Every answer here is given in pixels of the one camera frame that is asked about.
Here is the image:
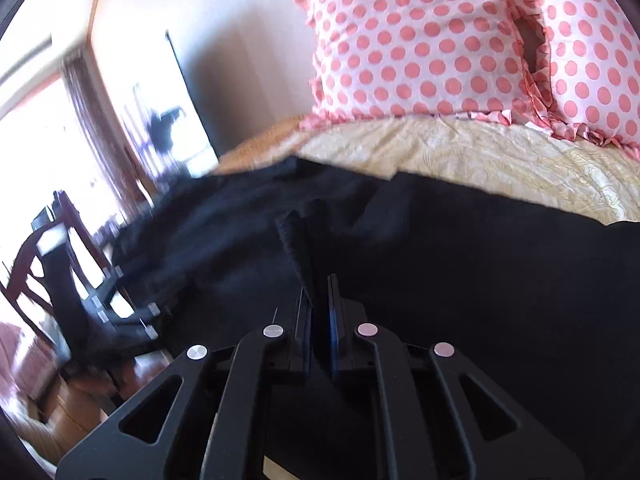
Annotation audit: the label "cream yellow bedspread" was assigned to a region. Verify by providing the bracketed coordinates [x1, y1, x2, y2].
[215, 116, 640, 224]

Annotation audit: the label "dark wooden chair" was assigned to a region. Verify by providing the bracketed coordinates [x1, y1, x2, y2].
[1, 192, 162, 370]

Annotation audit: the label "polka dot pillow near window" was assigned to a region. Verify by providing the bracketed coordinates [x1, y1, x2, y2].
[295, 0, 546, 129]

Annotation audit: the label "wall mirror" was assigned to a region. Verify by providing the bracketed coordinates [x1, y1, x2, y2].
[120, 32, 218, 190]

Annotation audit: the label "polka dot pillow near door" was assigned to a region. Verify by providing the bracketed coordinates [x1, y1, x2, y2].
[511, 0, 639, 159]

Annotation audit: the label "black pants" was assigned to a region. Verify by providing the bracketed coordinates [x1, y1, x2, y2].
[113, 157, 639, 479]

